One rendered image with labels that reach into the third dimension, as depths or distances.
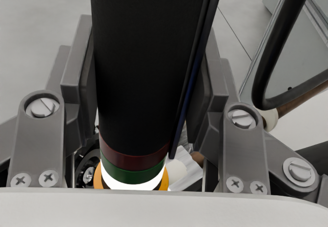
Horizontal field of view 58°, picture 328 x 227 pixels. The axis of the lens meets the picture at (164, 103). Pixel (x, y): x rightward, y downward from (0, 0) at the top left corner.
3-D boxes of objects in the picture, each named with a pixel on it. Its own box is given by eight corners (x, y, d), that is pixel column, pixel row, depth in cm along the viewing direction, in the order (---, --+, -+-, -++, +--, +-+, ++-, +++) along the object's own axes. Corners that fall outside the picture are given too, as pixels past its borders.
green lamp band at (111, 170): (142, 119, 17) (144, 105, 16) (178, 163, 15) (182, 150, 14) (88, 145, 15) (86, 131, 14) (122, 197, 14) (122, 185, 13)
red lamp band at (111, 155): (144, 104, 16) (146, 88, 15) (183, 149, 14) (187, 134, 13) (86, 130, 14) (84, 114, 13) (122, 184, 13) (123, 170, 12)
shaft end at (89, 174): (94, 163, 37) (91, 162, 36) (95, 176, 35) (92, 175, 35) (84, 174, 37) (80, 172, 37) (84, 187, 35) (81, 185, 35)
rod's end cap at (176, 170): (172, 166, 23) (175, 152, 21) (188, 186, 22) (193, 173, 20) (150, 179, 22) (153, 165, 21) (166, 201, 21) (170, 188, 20)
